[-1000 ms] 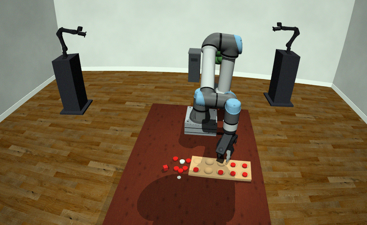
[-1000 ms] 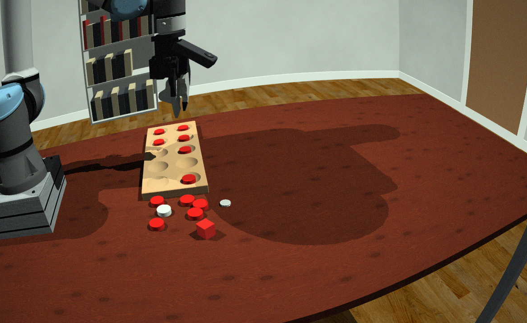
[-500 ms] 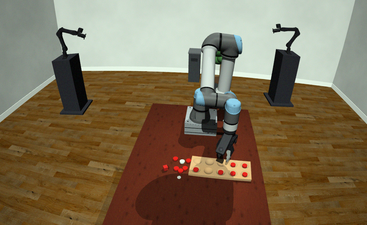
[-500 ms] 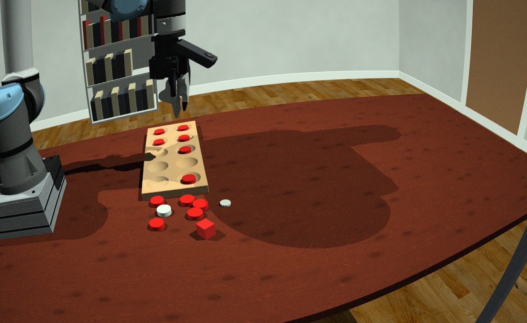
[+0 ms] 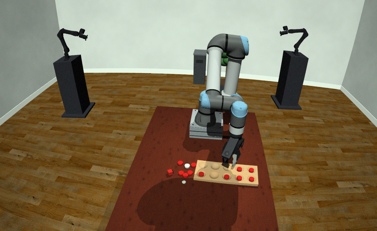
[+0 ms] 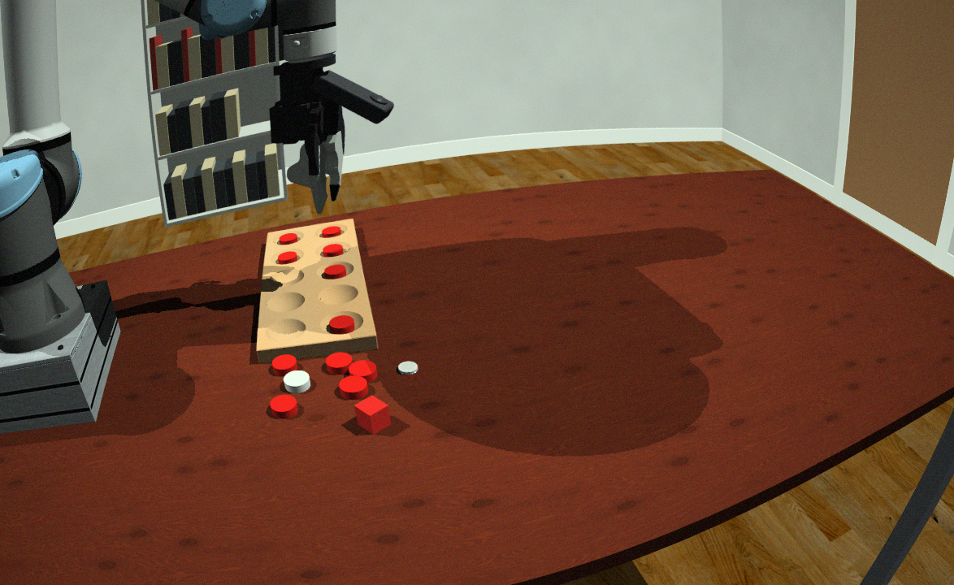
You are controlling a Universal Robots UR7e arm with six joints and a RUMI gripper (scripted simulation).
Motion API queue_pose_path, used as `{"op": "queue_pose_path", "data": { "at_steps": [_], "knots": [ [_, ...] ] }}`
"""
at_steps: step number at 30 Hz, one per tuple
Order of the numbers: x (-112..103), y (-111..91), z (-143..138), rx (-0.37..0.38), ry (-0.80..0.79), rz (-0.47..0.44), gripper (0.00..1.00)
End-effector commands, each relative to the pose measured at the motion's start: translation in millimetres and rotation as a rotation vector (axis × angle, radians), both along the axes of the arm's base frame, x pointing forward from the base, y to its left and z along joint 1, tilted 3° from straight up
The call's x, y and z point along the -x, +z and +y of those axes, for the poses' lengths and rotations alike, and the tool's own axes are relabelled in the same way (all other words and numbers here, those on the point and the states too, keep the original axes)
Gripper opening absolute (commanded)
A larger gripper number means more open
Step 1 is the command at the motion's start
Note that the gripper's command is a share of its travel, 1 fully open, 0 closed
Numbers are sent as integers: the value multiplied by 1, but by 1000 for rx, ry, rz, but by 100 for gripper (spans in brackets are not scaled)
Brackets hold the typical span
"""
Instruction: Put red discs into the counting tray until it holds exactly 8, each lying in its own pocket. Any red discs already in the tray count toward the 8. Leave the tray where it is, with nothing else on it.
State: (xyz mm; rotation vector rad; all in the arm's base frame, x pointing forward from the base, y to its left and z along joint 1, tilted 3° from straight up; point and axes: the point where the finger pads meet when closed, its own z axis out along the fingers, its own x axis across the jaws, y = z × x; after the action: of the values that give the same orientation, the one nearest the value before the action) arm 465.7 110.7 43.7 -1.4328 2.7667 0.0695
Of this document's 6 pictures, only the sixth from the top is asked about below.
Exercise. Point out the tan tray with round pockets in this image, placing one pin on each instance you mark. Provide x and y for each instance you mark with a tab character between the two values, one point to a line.
292	309

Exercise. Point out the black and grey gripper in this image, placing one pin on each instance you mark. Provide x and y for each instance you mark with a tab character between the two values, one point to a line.
304	115

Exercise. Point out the red cube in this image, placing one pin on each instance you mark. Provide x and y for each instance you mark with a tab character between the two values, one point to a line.
372	414

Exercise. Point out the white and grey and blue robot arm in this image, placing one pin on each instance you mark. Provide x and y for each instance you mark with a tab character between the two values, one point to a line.
39	302

